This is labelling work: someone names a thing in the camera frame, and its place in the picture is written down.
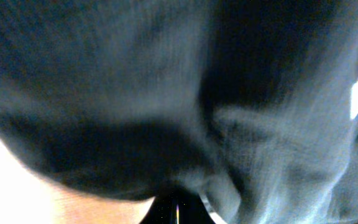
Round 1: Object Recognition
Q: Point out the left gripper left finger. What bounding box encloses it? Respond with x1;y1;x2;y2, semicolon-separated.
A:
140;192;177;224

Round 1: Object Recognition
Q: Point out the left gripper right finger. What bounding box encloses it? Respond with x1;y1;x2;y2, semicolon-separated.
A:
177;191;214;224

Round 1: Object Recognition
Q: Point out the dark green Nike t-shirt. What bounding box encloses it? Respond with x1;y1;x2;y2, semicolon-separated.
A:
0;0;358;223

